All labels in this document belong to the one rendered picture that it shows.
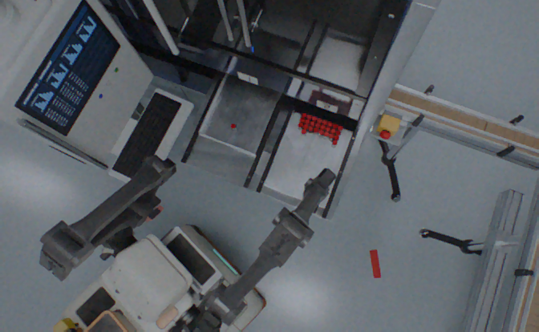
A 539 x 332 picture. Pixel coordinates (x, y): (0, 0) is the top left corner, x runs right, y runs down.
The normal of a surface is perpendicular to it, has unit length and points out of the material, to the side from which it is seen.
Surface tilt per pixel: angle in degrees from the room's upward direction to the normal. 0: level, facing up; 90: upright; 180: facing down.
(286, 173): 0
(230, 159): 0
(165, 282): 42
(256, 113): 0
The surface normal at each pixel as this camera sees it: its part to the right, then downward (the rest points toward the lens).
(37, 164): -0.05, -0.25
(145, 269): 0.44, -0.66
